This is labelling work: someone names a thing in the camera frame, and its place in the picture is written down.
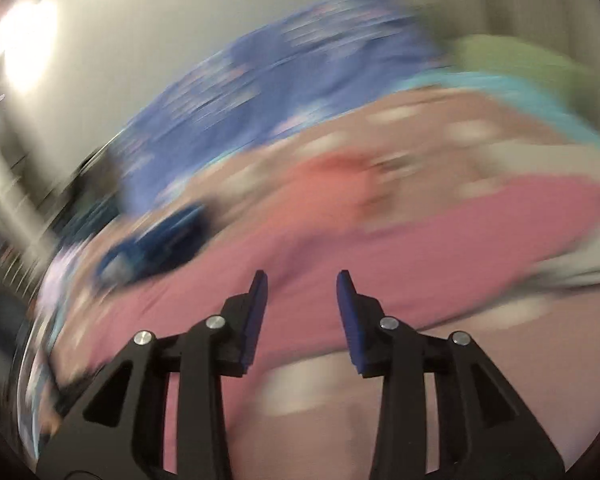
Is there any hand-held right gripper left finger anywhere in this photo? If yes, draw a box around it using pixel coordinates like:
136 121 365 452
35 270 270 480

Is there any light green cloth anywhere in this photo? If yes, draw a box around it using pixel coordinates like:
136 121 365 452
449 34 597 97

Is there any blue printed bed sheet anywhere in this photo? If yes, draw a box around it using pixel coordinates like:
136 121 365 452
114 0 455 217

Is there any pink garment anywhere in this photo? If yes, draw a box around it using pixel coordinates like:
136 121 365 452
97 172 600 480

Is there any navy star print garment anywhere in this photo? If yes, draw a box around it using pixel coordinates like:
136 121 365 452
97 202 212 282

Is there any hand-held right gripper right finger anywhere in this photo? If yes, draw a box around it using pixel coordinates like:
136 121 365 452
335 269 566 480

